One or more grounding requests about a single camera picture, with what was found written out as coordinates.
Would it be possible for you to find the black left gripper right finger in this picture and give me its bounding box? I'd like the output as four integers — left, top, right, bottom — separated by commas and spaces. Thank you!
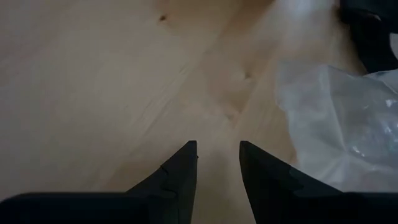
239, 140, 398, 224

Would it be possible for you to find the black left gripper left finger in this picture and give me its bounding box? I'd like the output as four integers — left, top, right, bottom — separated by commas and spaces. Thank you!
0, 140, 198, 224

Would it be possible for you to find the clear plastic zip bag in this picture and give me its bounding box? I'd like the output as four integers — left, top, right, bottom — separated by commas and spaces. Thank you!
275, 60, 398, 194

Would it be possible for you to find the black glove-like object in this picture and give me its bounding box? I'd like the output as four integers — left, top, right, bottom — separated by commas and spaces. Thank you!
338, 0, 398, 74

